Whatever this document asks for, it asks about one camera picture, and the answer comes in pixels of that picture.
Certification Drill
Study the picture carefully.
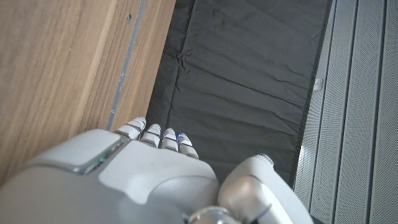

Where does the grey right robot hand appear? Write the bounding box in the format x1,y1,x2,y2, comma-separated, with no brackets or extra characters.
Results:
0,116,315,224

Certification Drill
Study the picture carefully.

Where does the black backdrop curtain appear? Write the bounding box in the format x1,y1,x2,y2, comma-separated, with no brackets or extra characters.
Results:
145,0,334,188

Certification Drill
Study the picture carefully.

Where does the white perforated panel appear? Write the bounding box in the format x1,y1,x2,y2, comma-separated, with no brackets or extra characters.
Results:
292,0,398,224

